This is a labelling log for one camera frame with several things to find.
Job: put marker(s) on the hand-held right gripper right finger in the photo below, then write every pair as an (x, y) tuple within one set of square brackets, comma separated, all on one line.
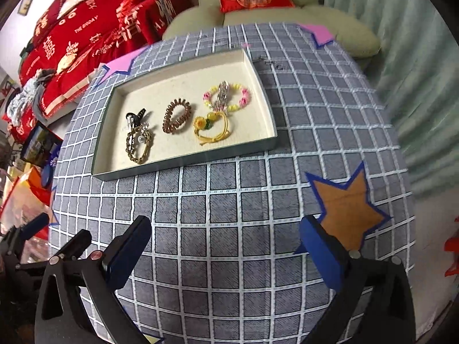
[(319, 251)]

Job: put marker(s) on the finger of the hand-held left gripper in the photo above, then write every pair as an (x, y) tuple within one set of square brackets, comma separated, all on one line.
[(77, 242), (36, 224)]

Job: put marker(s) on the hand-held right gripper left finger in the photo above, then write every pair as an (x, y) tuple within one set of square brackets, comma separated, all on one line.
[(123, 258)]

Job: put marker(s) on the grey cream-lined tray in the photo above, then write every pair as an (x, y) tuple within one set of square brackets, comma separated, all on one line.
[(172, 150)]

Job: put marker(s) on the black hair clip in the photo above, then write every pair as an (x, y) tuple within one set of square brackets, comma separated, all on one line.
[(138, 114)]

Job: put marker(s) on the orange plastic bag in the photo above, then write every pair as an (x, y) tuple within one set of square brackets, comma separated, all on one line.
[(25, 193)]

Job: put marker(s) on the black framed picture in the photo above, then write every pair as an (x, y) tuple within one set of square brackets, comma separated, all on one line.
[(39, 143)]

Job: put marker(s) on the grey checked star tablecloth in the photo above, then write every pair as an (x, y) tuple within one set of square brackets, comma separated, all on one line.
[(233, 222)]

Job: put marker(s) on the grey white knit cloth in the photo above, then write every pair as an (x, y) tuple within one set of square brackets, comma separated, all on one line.
[(25, 93)]

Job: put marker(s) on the red cloth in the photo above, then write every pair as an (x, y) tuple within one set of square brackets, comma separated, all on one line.
[(452, 251)]

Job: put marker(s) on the red printed bedding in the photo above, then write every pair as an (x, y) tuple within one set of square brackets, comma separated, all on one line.
[(107, 18)]

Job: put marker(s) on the small wall picture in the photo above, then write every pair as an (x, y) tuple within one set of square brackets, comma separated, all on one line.
[(25, 6)]

